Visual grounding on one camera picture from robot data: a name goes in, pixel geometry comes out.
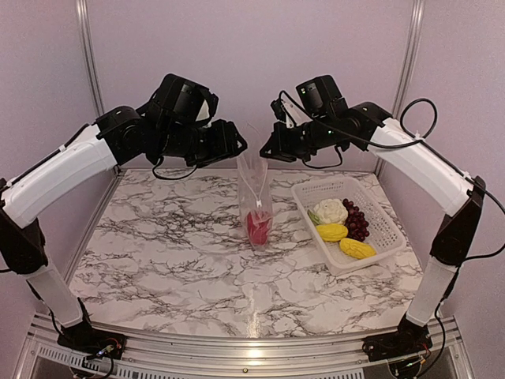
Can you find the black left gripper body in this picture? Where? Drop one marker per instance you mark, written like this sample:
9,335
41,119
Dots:
207,148

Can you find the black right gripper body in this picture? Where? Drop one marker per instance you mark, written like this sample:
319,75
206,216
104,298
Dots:
299,144

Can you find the clear zip top bag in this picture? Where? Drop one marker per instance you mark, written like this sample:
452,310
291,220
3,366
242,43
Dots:
254,192

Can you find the white toy cauliflower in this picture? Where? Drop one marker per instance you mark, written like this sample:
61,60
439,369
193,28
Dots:
331,211

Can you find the red toy bell pepper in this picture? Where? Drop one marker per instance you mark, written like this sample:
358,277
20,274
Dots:
258,226

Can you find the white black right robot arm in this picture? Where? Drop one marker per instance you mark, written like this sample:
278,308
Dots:
319,117

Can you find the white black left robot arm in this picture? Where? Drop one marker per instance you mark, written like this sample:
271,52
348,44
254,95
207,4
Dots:
177,121

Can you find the dark red toy grapes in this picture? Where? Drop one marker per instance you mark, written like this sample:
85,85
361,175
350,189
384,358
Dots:
356,222

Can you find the white plastic mesh basket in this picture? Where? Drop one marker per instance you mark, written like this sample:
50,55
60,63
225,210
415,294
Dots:
385,237

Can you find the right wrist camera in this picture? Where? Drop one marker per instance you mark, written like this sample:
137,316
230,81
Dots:
286,114

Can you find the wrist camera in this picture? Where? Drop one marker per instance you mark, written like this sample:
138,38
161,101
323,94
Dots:
286,114
208,109

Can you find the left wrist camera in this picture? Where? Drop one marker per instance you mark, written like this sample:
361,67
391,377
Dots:
208,109

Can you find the left aluminium frame post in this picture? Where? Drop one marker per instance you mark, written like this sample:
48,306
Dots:
86,42

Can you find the aluminium frame post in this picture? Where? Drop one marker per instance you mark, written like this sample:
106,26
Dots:
86,42
410,56

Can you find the right aluminium frame post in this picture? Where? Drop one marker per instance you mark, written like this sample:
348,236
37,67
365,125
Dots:
410,56

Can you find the aluminium front rail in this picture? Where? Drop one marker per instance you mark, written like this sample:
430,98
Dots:
163,355

